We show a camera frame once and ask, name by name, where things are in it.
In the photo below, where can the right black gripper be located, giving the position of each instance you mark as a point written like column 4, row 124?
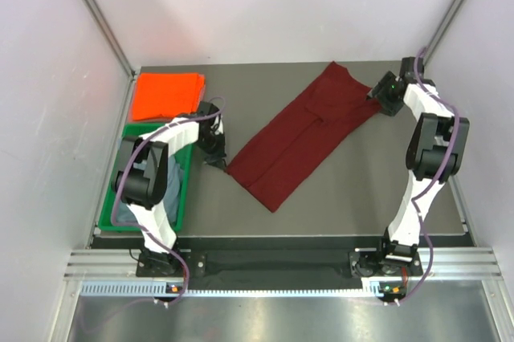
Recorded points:
column 377, row 93

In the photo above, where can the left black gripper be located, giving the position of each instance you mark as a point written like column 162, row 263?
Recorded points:
column 218, row 157

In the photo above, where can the dark red t-shirt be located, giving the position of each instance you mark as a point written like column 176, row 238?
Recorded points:
column 275, row 161

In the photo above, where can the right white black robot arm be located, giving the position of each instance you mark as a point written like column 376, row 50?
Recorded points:
column 434, row 154

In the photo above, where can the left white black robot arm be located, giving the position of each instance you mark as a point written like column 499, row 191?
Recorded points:
column 139, row 180

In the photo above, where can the green plastic bin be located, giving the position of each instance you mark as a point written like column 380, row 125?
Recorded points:
column 183, row 157

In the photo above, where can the folded orange t-shirt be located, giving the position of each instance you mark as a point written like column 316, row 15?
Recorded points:
column 166, row 97

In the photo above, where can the crumpled grey-blue t-shirt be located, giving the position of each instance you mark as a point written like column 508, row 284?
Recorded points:
column 171, row 198

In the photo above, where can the right aluminium corner post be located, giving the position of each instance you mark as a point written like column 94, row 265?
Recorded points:
column 442, row 28

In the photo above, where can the aluminium corner post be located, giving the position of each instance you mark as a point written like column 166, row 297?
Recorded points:
column 442, row 28
column 107, row 33

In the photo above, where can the aluminium front rail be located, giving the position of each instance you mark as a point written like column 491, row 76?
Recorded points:
column 447, row 263

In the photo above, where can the slotted grey cable duct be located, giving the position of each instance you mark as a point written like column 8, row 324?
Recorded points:
column 162, row 289

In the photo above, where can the left aluminium corner post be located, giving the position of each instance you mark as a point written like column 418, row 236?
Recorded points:
column 107, row 33

